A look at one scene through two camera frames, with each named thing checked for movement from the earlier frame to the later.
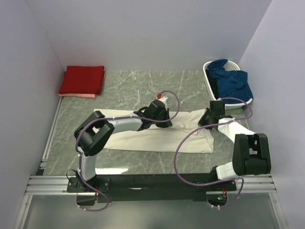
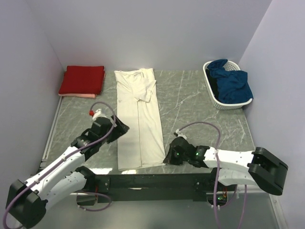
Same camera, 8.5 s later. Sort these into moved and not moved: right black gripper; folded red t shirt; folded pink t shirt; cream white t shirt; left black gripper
Moved: right black gripper; left black gripper; cream white t shirt
Not moved: folded red t shirt; folded pink t shirt
